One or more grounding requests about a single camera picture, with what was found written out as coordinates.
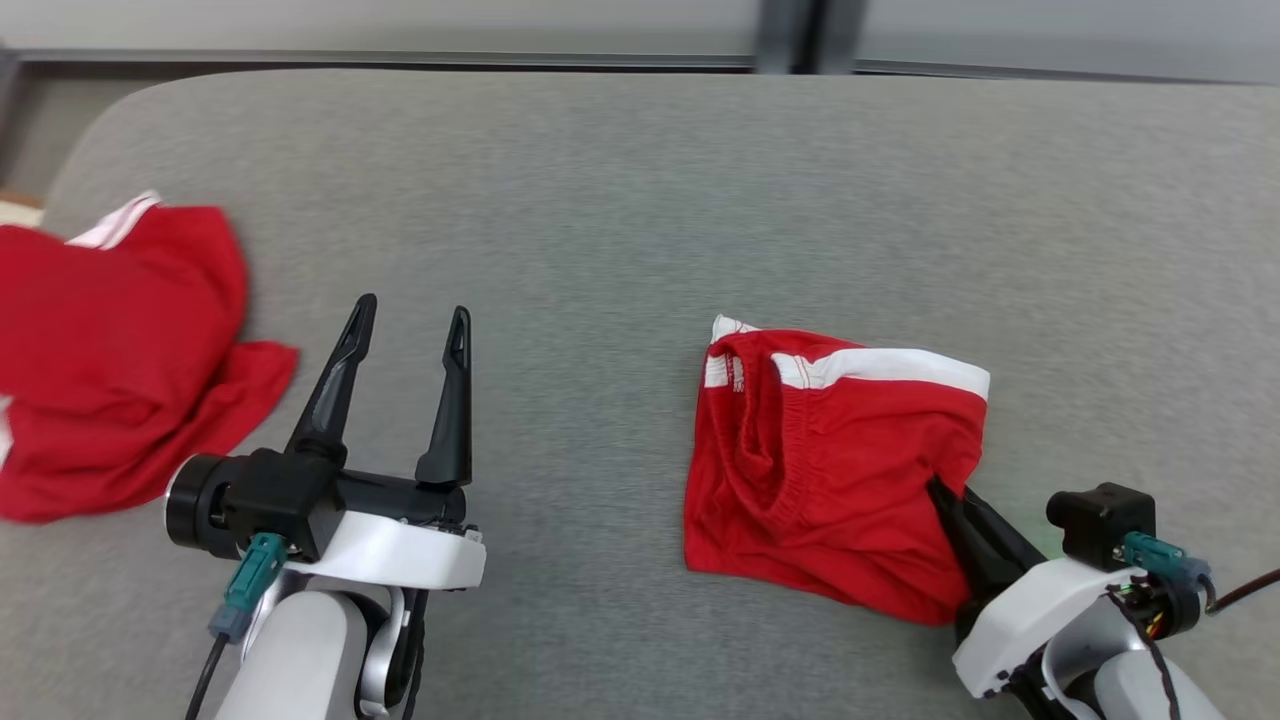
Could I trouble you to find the dark right arm cable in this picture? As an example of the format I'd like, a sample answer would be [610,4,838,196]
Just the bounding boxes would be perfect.
[1204,567,1280,615]

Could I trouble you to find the red shorts with white band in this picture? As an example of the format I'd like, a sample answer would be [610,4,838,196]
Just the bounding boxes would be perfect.
[684,315,991,627]

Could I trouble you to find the grey partition post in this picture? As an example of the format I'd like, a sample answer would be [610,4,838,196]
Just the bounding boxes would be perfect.
[755,0,866,76]

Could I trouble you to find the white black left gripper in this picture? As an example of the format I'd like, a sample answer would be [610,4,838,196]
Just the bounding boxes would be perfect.
[285,293,489,591]

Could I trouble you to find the red shirt white striped trim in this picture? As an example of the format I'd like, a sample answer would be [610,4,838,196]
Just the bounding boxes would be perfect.
[0,190,299,524]

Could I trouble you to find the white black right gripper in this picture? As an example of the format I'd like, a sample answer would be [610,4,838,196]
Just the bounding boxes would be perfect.
[925,476,1133,701]

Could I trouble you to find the teal left camera connector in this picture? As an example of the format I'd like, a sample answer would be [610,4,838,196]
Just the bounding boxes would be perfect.
[208,532,290,643]

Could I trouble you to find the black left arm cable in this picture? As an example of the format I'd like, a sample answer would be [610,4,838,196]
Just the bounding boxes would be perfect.
[185,635,232,720]

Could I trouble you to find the grey wall base rail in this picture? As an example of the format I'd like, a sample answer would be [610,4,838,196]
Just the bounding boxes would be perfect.
[0,46,1280,87]

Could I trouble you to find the teal right camera connector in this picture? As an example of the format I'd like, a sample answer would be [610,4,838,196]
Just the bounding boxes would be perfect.
[1121,531,1212,593]

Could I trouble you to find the teal camera connector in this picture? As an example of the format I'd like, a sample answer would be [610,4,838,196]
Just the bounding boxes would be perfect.
[208,532,290,643]
[1121,531,1212,593]

